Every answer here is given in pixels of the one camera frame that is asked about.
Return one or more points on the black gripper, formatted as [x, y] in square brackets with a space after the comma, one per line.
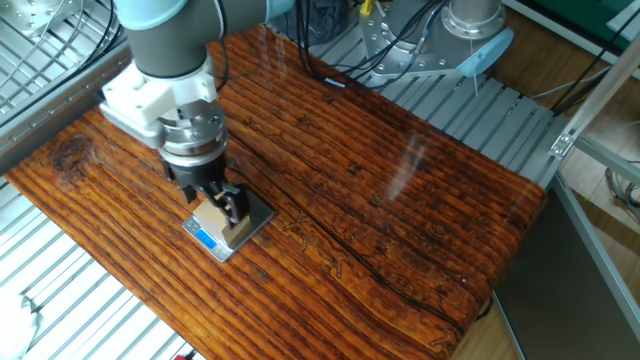
[197, 175]

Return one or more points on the light wooden cube block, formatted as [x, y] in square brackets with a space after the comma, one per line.
[210, 220]

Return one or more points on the silver digital pocket scale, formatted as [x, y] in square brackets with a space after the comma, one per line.
[260, 215]

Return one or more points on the wood grain table mat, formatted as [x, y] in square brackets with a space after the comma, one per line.
[350, 200]

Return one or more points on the dark grey crumpled cloth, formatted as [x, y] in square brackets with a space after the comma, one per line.
[325, 15]

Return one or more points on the white crumpled cloth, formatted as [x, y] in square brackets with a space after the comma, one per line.
[15, 330]

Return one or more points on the yellow connector plug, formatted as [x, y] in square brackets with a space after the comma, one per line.
[366, 7]

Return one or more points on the silver perforated mounting plate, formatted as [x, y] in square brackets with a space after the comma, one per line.
[30, 17]

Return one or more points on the white zip tie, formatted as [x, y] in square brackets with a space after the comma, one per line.
[473, 65]

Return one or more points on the flat grey panel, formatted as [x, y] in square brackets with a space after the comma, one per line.
[550, 280]

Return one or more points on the white wrist mount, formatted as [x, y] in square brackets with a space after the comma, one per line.
[140, 95]

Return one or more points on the grey table frame beam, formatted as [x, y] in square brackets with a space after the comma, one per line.
[60, 100]

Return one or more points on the silver corner bracket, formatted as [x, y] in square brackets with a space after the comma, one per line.
[561, 146]

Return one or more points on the aluminium frame rail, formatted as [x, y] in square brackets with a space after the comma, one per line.
[600, 260]
[610, 157]

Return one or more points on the aluminium frame post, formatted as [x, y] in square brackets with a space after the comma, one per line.
[600, 92]

